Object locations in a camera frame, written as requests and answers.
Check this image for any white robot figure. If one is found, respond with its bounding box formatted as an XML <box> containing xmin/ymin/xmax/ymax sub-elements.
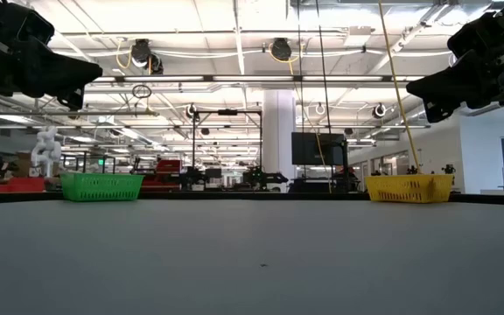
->
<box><xmin>31</xmin><ymin>126</ymin><xmax>63</xmax><ymax>179</ymax></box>

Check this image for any yellow plastic basket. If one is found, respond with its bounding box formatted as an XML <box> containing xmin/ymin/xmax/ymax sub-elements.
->
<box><xmin>364</xmin><ymin>173</ymin><xmax>455</xmax><ymax>204</ymax></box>

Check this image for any green plastic basket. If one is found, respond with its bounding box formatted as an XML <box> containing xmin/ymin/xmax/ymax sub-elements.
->
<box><xmin>59</xmin><ymin>171</ymin><xmax>145</xmax><ymax>202</ymax></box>

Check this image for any red bin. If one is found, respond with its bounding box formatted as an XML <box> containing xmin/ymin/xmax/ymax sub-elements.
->
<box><xmin>0</xmin><ymin>168</ymin><xmax>46</xmax><ymax>193</ymax></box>

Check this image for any red toolbox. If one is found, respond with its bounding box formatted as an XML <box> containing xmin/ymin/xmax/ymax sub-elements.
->
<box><xmin>155</xmin><ymin>159</ymin><xmax>182</xmax><ymax>174</ymax></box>

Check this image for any black monitor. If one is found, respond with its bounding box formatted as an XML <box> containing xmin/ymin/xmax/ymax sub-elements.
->
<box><xmin>290</xmin><ymin>131</ymin><xmax>348</xmax><ymax>166</ymax></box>

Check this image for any white building column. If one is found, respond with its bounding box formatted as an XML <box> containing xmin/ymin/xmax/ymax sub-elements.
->
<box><xmin>262</xmin><ymin>89</ymin><xmax>298</xmax><ymax>193</ymax></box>

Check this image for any yellow hanging cable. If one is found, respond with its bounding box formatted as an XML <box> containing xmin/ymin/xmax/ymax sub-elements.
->
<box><xmin>376</xmin><ymin>0</ymin><xmax>423</xmax><ymax>175</ymax></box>

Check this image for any black workstation frame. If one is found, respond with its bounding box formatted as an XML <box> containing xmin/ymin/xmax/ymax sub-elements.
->
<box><xmin>191</xmin><ymin>108</ymin><xmax>264</xmax><ymax>185</ymax></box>

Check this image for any black aluminium table frame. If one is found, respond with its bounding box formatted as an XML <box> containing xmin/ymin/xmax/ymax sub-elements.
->
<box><xmin>0</xmin><ymin>190</ymin><xmax>504</xmax><ymax>207</ymax></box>

